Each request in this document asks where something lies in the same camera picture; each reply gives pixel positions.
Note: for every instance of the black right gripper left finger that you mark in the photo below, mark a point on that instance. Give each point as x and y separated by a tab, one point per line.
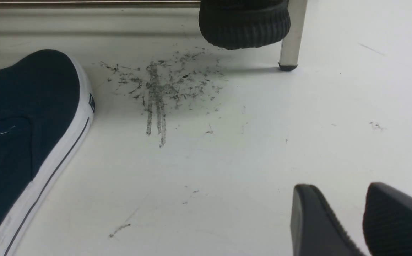
315	229

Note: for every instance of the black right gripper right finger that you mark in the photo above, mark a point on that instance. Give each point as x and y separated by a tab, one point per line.
387	221

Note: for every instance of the navy slip-on shoe right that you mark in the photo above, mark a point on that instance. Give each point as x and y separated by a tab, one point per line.
46	109

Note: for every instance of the black knit sneaker right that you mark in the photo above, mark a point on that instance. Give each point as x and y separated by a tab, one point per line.
242	24

